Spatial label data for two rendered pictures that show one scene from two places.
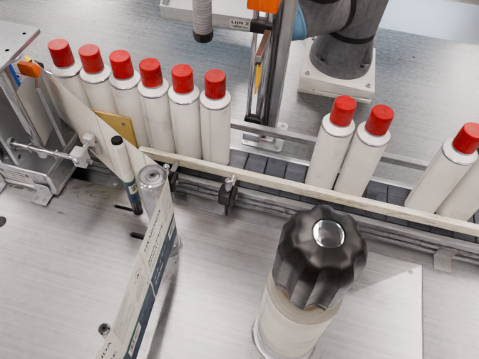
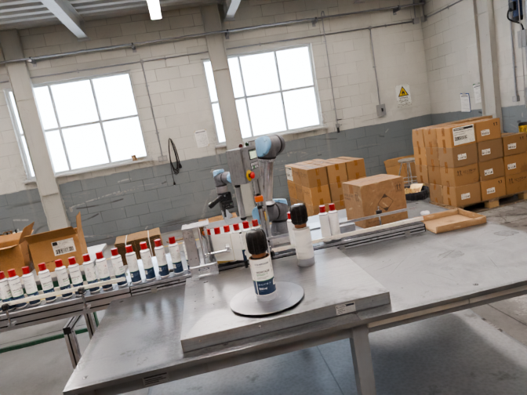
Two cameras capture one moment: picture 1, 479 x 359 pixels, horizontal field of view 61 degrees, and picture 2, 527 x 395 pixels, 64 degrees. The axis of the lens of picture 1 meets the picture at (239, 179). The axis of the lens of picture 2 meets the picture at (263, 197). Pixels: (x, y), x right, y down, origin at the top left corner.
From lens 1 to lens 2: 1.80 m
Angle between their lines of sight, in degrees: 46
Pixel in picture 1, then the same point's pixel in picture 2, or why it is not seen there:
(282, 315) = (299, 230)
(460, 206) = (334, 230)
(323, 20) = (272, 212)
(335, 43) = (278, 224)
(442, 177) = (323, 221)
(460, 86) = not seen: hidden behind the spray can
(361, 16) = (281, 211)
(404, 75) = not seen: hidden behind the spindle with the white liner
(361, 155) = not seen: hidden behind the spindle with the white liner
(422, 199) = (325, 233)
